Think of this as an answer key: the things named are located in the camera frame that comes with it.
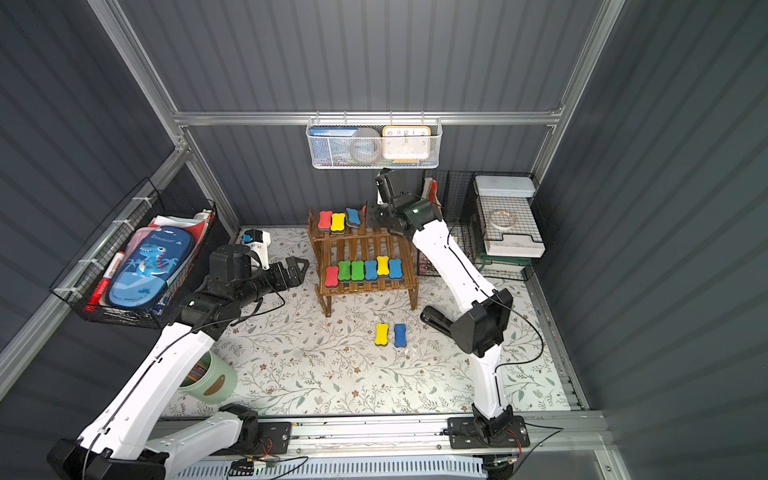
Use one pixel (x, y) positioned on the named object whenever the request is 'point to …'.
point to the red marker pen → (102, 283)
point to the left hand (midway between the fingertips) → (294, 265)
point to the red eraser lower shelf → (332, 276)
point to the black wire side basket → (149, 207)
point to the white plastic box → (514, 245)
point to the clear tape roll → (502, 219)
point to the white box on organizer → (505, 186)
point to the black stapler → (436, 319)
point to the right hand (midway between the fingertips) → (378, 207)
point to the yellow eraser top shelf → (338, 223)
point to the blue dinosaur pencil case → (148, 267)
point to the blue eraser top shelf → (352, 217)
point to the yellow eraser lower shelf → (382, 265)
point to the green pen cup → (213, 380)
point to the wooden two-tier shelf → (364, 260)
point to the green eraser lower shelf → (344, 270)
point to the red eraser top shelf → (324, 222)
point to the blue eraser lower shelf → (371, 269)
